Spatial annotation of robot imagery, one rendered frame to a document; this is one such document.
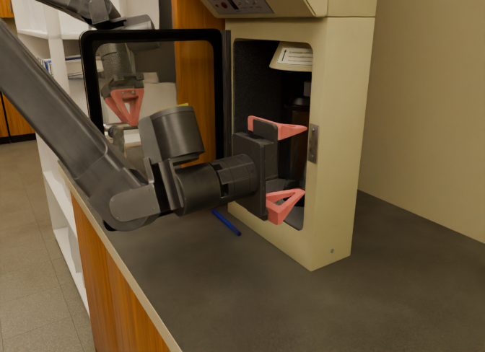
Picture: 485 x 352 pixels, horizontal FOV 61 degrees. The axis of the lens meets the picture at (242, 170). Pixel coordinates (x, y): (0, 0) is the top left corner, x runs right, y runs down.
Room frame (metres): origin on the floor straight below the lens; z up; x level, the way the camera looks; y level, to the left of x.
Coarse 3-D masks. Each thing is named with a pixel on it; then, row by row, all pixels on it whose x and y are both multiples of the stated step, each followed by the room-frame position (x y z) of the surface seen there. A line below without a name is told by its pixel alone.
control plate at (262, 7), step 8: (208, 0) 0.89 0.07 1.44; (216, 0) 0.87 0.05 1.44; (224, 0) 0.84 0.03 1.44; (232, 0) 0.82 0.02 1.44; (240, 0) 0.80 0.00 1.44; (248, 0) 0.78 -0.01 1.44; (256, 0) 0.76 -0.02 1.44; (264, 0) 0.74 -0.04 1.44; (216, 8) 0.90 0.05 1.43; (224, 8) 0.87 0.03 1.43; (232, 8) 0.84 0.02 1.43; (240, 8) 0.82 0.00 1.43; (248, 8) 0.80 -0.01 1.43; (256, 8) 0.78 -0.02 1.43; (264, 8) 0.76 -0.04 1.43
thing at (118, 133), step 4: (112, 128) 0.77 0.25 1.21; (116, 128) 0.76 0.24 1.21; (120, 128) 0.77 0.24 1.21; (112, 132) 0.77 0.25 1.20; (116, 132) 0.76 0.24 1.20; (120, 132) 0.76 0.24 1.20; (116, 136) 0.76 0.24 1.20; (120, 136) 0.76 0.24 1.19; (116, 140) 0.76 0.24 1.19; (120, 140) 0.76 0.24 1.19; (116, 144) 0.76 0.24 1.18; (120, 144) 0.76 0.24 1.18; (120, 148) 0.76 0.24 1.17
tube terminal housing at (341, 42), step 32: (352, 0) 0.71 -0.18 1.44; (256, 32) 0.85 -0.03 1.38; (288, 32) 0.77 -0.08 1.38; (320, 32) 0.70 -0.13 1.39; (352, 32) 0.72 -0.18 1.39; (320, 64) 0.69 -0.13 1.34; (352, 64) 0.72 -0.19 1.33; (320, 96) 0.69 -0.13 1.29; (352, 96) 0.72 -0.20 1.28; (320, 128) 0.69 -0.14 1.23; (352, 128) 0.73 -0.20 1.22; (320, 160) 0.69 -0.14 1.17; (352, 160) 0.73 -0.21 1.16; (320, 192) 0.69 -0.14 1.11; (352, 192) 0.74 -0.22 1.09; (256, 224) 0.84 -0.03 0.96; (320, 224) 0.69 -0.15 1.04; (352, 224) 0.74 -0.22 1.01; (320, 256) 0.70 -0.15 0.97
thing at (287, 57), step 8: (280, 48) 0.83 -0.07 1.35; (288, 48) 0.81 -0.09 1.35; (296, 48) 0.80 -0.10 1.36; (304, 48) 0.79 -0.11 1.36; (280, 56) 0.82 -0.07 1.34; (288, 56) 0.80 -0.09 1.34; (296, 56) 0.79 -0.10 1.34; (304, 56) 0.78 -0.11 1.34; (312, 56) 0.78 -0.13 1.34; (272, 64) 0.84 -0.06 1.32; (280, 64) 0.81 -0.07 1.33; (288, 64) 0.79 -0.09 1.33; (296, 64) 0.78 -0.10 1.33; (304, 64) 0.78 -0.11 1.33; (312, 64) 0.77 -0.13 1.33
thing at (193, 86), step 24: (120, 48) 0.79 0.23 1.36; (144, 48) 0.82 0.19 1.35; (168, 48) 0.85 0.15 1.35; (192, 48) 0.89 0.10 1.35; (120, 72) 0.79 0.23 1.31; (144, 72) 0.82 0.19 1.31; (168, 72) 0.85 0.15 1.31; (192, 72) 0.89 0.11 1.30; (120, 96) 0.79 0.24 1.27; (144, 96) 0.82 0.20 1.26; (168, 96) 0.85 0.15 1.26; (192, 96) 0.89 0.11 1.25; (120, 120) 0.78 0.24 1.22; (144, 168) 0.81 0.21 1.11
